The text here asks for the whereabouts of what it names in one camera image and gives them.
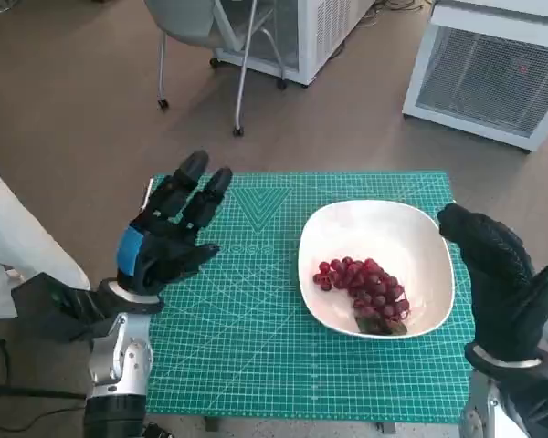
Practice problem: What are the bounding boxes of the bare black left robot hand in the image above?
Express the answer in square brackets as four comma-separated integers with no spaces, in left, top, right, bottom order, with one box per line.
[114,150,234,296]

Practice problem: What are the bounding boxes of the black floor cable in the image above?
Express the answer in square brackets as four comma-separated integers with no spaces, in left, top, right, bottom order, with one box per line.
[0,328,89,438]

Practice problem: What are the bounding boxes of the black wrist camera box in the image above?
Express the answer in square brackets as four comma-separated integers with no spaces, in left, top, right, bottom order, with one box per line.
[497,369,548,438]
[11,272,120,343]

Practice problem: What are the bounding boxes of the coloured floor cables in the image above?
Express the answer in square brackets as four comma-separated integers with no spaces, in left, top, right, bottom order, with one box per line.
[363,0,435,27]

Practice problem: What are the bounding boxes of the green cutting mat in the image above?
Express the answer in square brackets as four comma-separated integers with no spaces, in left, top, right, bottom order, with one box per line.
[143,171,479,423]

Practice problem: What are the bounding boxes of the red toy grape bunch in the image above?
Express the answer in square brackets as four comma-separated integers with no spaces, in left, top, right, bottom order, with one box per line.
[312,256,413,337]

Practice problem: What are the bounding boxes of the white cabinet with glass door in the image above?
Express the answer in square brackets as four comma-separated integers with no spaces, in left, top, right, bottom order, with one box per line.
[212,0,375,87]

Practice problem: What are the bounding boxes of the white cabinet with mesh front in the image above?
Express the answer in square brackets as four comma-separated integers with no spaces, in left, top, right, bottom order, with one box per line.
[401,0,548,154]

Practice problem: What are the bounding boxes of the grey office chair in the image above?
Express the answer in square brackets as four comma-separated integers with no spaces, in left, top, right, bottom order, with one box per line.
[143,0,289,137]

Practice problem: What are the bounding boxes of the white square plate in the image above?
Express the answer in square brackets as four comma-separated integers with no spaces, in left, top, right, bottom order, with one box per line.
[297,199,456,339]

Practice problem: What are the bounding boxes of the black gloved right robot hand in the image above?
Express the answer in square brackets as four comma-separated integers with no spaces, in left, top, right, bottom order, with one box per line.
[437,203,548,364]

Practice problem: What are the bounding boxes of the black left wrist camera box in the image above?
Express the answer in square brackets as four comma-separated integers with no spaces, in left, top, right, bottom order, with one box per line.
[11,272,120,343]

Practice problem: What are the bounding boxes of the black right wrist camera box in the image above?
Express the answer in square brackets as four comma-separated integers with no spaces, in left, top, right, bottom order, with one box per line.
[497,369,548,438]

